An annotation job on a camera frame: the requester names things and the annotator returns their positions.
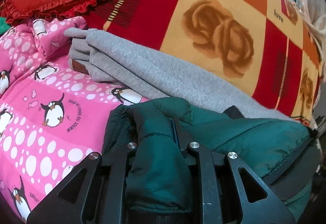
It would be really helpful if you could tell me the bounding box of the pink penguin print blanket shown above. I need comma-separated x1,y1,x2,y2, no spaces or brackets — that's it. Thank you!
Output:
0,16,151,224

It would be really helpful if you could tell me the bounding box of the dark green quilted jacket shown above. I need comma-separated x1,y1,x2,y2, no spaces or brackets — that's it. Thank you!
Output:
102,98,319,224

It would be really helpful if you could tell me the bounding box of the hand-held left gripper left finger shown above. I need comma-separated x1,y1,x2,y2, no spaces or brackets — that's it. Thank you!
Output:
26,142,139,224

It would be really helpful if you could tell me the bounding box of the green ruffled cushion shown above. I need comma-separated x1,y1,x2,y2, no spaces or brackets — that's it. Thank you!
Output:
0,17,11,34

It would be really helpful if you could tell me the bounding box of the grey folded sweater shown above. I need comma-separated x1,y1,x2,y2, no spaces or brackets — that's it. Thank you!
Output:
64,28,293,122

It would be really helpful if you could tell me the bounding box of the white patterned cloth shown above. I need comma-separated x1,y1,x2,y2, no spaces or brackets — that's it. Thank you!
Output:
301,0,326,74

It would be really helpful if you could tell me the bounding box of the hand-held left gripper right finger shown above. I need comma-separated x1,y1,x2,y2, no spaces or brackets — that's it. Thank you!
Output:
173,117,296,224

